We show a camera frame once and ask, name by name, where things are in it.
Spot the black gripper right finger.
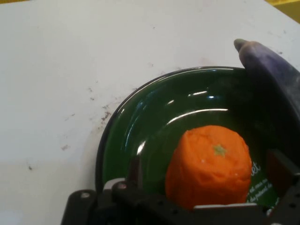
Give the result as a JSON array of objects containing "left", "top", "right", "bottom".
[{"left": 266, "top": 148, "right": 300, "bottom": 225}]

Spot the green enamel bowl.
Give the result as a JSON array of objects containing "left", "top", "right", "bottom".
[{"left": 95, "top": 66, "right": 300, "bottom": 213}]

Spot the orange toy fruit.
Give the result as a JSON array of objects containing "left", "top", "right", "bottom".
[{"left": 165, "top": 125, "right": 254, "bottom": 210}]

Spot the purple toy eggplant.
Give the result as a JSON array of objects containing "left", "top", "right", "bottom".
[{"left": 233, "top": 38, "right": 300, "bottom": 155}]

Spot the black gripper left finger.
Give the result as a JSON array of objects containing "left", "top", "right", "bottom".
[{"left": 61, "top": 156, "right": 203, "bottom": 225}]

